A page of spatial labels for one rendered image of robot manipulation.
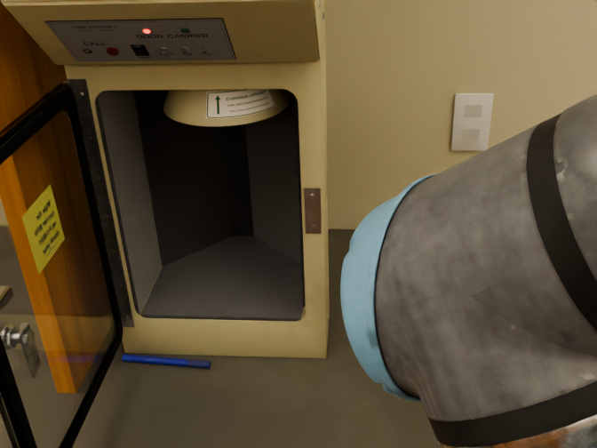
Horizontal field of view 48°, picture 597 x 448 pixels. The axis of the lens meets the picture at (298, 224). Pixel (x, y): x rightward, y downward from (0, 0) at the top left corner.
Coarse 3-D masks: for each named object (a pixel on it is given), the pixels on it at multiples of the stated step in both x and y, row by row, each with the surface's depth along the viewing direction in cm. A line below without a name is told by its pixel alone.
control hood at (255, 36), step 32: (32, 0) 67; (64, 0) 67; (96, 0) 67; (128, 0) 67; (160, 0) 67; (192, 0) 66; (224, 0) 66; (256, 0) 66; (288, 0) 66; (32, 32) 73; (256, 32) 72; (288, 32) 71; (320, 32) 77; (64, 64) 80
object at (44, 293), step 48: (48, 96) 76; (48, 144) 76; (0, 192) 66; (48, 192) 76; (0, 240) 66; (48, 240) 76; (0, 288) 66; (48, 288) 77; (96, 288) 91; (48, 336) 77; (96, 336) 91; (48, 384) 77; (48, 432) 77
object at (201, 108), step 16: (176, 96) 89; (192, 96) 87; (208, 96) 86; (224, 96) 86; (240, 96) 86; (256, 96) 87; (272, 96) 89; (176, 112) 89; (192, 112) 87; (208, 112) 86; (224, 112) 86; (240, 112) 86; (256, 112) 87; (272, 112) 89
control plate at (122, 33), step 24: (48, 24) 71; (72, 24) 71; (96, 24) 71; (120, 24) 71; (144, 24) 71; (168, 24) 70; (192, 24) 70; (216, 24) 70; (72, 48) 76; (96, 48) 76; (120, 48) 76; (168, 48) 75; (192, 48) 75; (216, 48) 75
